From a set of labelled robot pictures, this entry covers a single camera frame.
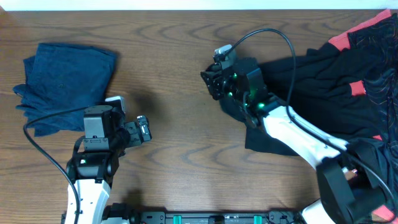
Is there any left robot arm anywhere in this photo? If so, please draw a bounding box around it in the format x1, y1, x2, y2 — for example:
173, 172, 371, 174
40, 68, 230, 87
65, 105, 152, 223

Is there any black patterned garment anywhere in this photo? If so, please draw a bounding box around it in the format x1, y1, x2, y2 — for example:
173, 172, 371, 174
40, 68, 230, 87
348, 14, 397, 142

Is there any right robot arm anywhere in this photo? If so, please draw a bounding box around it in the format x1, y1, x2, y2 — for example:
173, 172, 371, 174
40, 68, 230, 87
200, 58, 397, 223

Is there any black mounting rail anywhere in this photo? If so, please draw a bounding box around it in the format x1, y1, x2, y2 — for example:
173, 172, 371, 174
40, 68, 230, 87
99, 211, 305, 224

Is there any folded navy blue garment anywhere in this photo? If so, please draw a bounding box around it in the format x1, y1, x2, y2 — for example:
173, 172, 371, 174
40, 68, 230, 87
13, 43, 118, 137

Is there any black t-shirt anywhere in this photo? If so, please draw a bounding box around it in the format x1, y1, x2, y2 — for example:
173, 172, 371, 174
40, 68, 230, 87
200, 42, 398, 200

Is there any red garment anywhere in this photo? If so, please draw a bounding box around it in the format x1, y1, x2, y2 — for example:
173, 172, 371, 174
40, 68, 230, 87
328, 9, 392, 220

